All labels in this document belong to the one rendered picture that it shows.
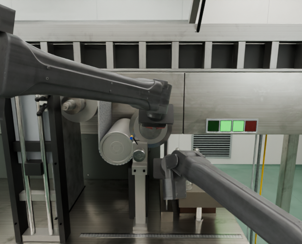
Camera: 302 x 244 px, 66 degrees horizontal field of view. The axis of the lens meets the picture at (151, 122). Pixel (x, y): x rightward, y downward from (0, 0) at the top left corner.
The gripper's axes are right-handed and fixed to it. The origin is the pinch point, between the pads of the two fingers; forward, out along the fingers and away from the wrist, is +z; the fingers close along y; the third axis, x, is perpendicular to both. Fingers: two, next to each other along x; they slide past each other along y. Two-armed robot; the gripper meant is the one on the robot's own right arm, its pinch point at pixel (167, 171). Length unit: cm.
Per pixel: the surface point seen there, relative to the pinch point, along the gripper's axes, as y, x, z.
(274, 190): 149, 1, 219
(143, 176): -8.6, -2.5, -6.5
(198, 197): 10.8, -9.3, -1.9
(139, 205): -9.9, -11.8, -1.3
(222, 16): 90, 229, 173
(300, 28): 61, 63, 0
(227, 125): 30.6, 24.0, 20.4
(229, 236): 20.5, -21.3, -1.4
